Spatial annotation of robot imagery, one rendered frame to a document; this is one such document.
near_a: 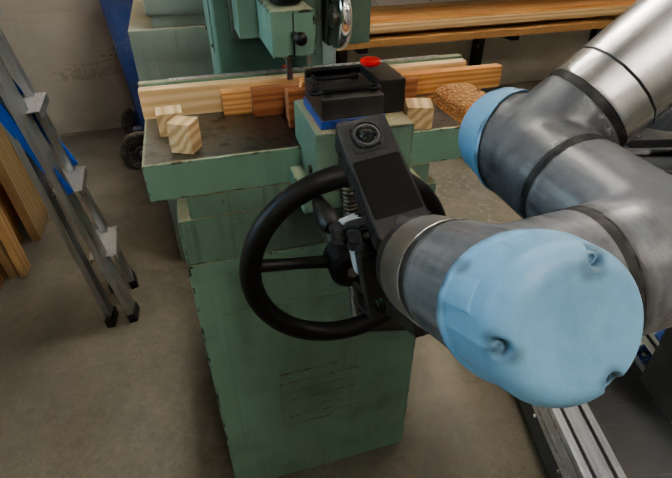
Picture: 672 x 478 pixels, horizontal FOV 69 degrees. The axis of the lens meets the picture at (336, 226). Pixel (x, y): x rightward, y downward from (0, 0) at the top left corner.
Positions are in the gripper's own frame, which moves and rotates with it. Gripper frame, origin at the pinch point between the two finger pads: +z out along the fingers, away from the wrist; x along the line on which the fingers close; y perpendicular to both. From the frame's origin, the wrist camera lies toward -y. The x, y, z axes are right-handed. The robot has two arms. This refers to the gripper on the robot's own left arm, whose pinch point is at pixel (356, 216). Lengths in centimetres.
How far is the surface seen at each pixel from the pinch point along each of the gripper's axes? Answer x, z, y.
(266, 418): -17, 52, 46
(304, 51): 2.8, 26.7, -24.3
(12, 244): -96, 144, 1
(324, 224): -3.8, -0.7, 0.0
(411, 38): 99, 214, -65
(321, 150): -0.3, 11.6, -8.2
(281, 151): -4.5, 21.6, -9.4
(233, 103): -9.7, 33.8, -19.3
